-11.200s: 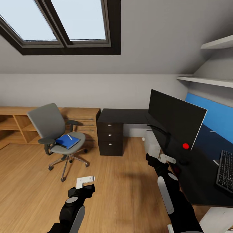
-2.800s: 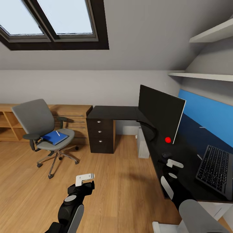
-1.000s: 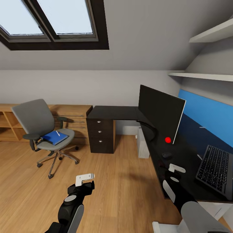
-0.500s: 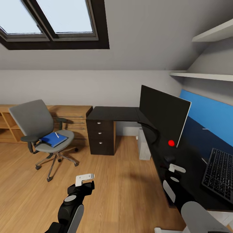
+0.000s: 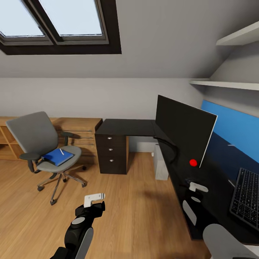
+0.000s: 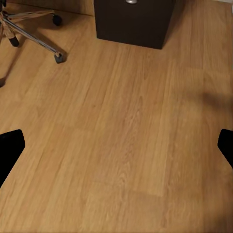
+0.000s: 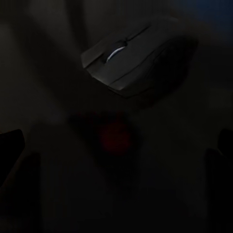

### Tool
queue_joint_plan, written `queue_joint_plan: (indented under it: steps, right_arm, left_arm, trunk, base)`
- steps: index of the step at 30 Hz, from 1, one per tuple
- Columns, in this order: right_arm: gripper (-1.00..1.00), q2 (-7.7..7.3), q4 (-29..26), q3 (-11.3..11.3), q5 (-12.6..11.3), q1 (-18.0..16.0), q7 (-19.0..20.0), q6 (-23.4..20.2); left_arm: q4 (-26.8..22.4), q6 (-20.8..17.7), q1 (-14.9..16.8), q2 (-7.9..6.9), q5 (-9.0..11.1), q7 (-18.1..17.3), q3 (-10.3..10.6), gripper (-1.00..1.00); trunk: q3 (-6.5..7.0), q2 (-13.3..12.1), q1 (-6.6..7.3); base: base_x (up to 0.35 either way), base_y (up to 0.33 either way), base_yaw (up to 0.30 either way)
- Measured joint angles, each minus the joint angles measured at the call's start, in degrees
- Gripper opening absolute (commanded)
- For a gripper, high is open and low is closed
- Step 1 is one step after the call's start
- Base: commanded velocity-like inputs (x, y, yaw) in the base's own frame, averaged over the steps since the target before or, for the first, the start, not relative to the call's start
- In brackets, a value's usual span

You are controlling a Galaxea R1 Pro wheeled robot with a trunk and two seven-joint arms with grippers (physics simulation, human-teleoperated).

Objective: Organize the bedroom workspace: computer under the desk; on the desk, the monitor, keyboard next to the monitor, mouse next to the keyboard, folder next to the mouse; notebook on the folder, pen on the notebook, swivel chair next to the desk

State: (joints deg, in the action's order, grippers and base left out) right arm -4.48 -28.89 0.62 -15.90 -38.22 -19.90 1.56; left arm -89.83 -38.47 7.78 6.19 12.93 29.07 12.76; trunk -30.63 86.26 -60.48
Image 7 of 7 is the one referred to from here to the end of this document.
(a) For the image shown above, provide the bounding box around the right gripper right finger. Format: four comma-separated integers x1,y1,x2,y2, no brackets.
217,129,233,168

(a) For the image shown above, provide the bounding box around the mouse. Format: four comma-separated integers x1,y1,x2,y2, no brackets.
81,15,200,99

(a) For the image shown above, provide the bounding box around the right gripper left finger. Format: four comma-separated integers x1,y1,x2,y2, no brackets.
0,129,25,187

